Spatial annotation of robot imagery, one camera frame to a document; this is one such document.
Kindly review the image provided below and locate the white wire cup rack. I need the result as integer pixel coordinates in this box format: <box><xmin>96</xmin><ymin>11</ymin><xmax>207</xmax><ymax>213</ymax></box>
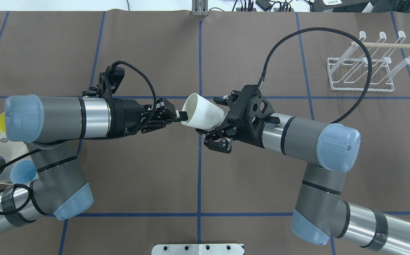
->
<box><xmin>326</xmin><ymin>31</ymin><xmax>410</xmax><ymax>92</ymax></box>

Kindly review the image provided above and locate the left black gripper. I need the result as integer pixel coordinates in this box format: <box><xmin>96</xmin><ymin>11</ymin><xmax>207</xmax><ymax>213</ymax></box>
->
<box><xmin>112</xmin><ymin>97</ymin><xmax>189</xmax><ymax>137</ymax></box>

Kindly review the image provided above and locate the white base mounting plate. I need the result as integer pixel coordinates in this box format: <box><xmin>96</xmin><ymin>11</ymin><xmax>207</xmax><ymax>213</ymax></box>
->
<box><xmin>151</xmin><ymin>243</ymin><xmax>245</xmax><ymax>255</ymax></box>

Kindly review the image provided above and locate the light blue ikea cup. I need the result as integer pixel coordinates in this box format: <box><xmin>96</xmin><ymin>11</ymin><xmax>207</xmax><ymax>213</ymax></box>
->
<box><xmin>10</xmin><ymin>160</ymin><xmax>39</xmax><ymax>184</ymax></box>

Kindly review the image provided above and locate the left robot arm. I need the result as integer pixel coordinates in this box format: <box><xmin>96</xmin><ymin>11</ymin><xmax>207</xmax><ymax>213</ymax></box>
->
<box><xmin>0</xmin><ymin>94</ymin><xmax>189</xmax><ymax>234</ymax></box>

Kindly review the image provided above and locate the aluminium frame post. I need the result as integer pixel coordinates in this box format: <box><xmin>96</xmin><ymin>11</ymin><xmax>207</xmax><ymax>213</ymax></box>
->
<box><xmin>192</xmin><ymin>0</ymin><xmax>209</xmax><ymax>16</ymax></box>

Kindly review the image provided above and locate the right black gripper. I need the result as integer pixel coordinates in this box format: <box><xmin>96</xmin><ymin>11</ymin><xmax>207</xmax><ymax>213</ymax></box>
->
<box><xmin>195</xmin><ymin>85</ymin><xmax>274</xmax><ymax>154</ymax></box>

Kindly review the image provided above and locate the black braided left cable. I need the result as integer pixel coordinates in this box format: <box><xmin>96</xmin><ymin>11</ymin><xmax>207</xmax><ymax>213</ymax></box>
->
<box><xmin>0</xmin><ymin>61</ymin><xmax>157</xmax><ymax>215</ymax></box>

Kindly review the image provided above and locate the yellow ikea cup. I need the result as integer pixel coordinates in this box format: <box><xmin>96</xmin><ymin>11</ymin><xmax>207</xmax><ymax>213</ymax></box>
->
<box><xmin>0</xmin><ymin>113</ymin><xmax>6</xmax><ymax>133</ymax></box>

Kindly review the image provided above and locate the black braided right cable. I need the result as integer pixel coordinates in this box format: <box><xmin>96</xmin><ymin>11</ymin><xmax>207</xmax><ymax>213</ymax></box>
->
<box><xmin>257</xmin><ymin>27</ymin><xmax>373</xmax><ymax>124</ymax></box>

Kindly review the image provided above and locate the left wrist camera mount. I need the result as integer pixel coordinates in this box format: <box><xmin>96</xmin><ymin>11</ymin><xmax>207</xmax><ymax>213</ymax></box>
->
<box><xmin>82</xmin><ymin>66</ymin><xmax>125</xmax><ymax>100</ymax></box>

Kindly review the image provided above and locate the black braided cable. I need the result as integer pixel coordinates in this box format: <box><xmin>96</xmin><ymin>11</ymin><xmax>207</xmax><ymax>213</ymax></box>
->
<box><xmin>257</xmin><ymin>27</ymin><xmax>373</xmax><ymax>124</ymax></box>
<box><xmin>0</xmin><ymin>61</ymin><xmax>157</xmax><ymax>215</ymax></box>

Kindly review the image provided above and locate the white ikea cup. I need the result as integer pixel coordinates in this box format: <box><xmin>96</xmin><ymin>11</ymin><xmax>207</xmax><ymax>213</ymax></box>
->
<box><xmin>181</xmin><ymin>93</ymin><xmax>225</xmax><ymax>130</ymax></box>

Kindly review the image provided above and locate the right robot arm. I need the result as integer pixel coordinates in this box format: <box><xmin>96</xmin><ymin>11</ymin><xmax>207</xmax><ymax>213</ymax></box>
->
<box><xmin>183</xmin><ymin>85</ymin><xmax>410</xmax><ymax>255</ymax></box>

